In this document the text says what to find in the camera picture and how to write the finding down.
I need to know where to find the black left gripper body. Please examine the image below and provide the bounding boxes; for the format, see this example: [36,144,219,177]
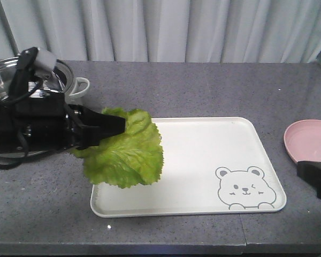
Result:
[13,90,81,153]

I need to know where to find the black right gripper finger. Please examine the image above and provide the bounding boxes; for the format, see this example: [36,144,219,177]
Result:
[297,161,321,199]

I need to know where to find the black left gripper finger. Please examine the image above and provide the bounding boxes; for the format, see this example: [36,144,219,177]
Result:
[74,105,126,134]
[77,125,125,150]

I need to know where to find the pink round plate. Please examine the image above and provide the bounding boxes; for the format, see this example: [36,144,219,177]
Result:
[283,119,321,163]

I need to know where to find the green lettuce leaf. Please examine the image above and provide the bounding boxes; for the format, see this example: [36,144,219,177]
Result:
[71,108,164,188]

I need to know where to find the cream bear serving tray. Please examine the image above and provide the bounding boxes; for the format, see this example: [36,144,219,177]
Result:
[90,117,287,218]

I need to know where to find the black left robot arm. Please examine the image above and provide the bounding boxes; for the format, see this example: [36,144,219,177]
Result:
[0,92,126,154]

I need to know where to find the pale green electric pot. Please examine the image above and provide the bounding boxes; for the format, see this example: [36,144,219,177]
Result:
[0,57,90,157]

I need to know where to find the grey pleated curtain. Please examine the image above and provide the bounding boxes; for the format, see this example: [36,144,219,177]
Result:
[0,1,321,63]

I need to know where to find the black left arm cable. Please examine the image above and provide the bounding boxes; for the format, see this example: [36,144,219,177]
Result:
[0,48,43,170]

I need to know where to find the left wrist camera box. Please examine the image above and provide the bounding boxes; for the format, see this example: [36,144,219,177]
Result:
[34,47,57,78]

